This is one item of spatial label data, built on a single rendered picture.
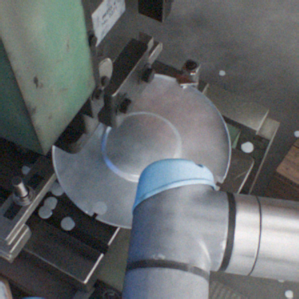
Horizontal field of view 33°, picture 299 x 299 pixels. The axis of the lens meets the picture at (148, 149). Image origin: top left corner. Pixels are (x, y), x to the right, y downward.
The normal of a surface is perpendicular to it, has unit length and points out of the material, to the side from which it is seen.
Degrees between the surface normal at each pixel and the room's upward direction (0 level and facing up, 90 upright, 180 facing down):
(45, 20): 90
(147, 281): 28
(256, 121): 0
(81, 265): 0
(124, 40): 90
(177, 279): 14
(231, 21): 0
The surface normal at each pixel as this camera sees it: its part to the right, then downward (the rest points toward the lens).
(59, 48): 0.87, 0.43
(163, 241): -0.16, -0.50
